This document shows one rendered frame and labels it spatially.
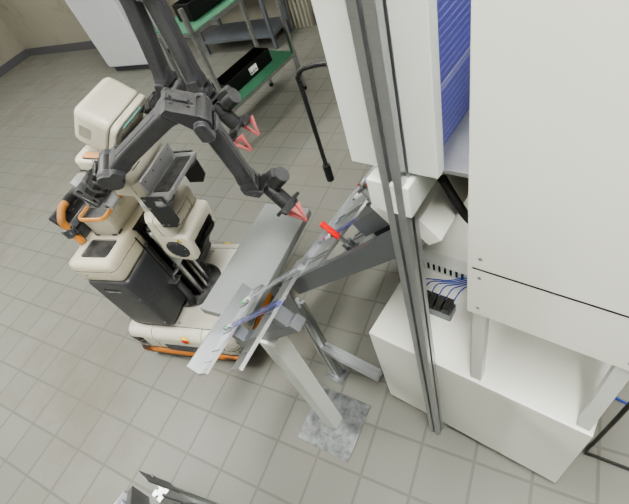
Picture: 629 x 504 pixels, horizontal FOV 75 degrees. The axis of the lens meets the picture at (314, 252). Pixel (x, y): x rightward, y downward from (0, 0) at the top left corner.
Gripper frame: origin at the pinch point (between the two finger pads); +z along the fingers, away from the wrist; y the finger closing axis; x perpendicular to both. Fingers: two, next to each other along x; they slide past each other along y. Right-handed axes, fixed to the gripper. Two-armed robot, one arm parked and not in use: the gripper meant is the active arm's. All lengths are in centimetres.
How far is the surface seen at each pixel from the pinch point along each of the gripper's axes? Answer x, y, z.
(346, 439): 32, -50, 77
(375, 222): -58, -16, 5
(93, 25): 372, 176, -300
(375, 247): -57, -20, 9
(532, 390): -50, -16, 71
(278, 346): -16.8, -44.4, 14.9
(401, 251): -69, -23, 9
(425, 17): -103, -19, -17
